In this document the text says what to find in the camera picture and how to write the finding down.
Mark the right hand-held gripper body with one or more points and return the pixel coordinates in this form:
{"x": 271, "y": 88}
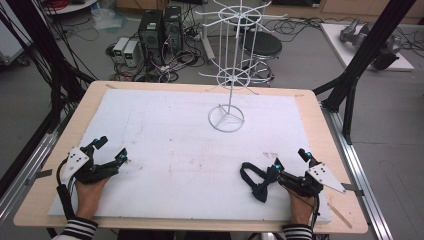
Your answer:
{"x": 308, "y": 181}

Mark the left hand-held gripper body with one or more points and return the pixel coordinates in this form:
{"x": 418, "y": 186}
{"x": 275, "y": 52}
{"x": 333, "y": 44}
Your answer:
{"x": 96, "y": 170}

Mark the dark blue bow tie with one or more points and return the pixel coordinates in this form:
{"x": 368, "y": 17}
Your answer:
{"x": 261, "y": 186}

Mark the person's left hand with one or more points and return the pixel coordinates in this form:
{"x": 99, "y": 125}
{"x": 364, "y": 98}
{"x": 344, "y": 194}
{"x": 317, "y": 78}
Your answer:
{"x": 88, "y": 196}

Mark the person's right hand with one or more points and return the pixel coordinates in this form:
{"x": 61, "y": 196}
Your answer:
{"x": 300, "y": 208}

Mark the metal table clip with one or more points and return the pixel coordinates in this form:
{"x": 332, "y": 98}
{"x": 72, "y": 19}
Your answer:
{"x": 39, "y": 176}
{"x": 352, "y": 188}

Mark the thin wooden stick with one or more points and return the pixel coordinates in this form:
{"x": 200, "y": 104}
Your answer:
{"x": 339, "y": 215}

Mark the white foam mat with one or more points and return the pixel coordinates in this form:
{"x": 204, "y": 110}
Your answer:
{"x": 186, "y": 160}

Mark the grey bench power supply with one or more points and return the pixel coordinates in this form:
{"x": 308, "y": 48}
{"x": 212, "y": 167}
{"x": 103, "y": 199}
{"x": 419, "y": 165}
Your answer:
{"x": 120, "y": 50}
{"x": 131, "y": 53}

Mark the white floor platform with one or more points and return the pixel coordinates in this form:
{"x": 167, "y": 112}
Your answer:
{"x": 340, "y": 43}

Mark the black round stool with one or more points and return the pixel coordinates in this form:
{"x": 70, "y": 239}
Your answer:
{"x": 263, "y": 45}

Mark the black computer tower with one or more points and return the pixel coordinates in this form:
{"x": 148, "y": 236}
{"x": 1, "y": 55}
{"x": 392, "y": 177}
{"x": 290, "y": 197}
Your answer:
{"x": 173, "y": 28}
{"x": 150, "y": 31}

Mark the clear plastic bag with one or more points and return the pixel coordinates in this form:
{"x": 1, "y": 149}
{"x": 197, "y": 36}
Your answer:
{"x": 108, "y": 18}

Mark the grey equipment case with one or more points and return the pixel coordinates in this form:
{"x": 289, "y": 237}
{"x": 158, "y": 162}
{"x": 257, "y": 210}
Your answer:
{"x": 11, "y": 43}

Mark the round white table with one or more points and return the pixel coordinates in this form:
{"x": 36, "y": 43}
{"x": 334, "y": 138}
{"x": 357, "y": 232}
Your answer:
{"x": 71, "y": 6}

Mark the aluminium rail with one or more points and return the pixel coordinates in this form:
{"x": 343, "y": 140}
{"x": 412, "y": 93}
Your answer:
{"x": 30, "y": 163}
{"x": 360, "y": 173}

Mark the black metal frame strut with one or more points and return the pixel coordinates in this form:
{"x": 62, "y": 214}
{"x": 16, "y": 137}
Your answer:
{"x": 366, "y": 50}
{"x": 43, "y": 50}

